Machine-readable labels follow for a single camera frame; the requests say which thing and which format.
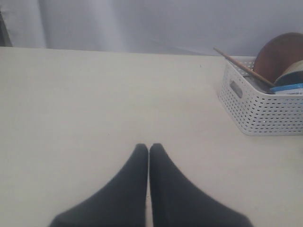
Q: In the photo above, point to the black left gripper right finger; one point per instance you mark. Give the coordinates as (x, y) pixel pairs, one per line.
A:
(177, 202)

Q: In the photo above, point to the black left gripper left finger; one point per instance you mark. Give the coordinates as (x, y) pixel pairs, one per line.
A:
(120, 203)

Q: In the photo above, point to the blue snack bag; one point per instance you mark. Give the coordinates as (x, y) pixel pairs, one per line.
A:
(294, 89)

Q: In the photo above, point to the cream floral ceramic bowl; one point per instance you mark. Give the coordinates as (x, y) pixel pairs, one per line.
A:
(292, 75)

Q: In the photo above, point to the brown round plate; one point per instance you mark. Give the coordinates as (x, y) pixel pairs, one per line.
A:
(278, 55)

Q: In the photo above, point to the white perforated plastic basket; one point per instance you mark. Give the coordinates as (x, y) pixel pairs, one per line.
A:
(256, 113)

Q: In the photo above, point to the upper wooden chopstick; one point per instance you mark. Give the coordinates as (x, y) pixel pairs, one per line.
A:
(244, 68)

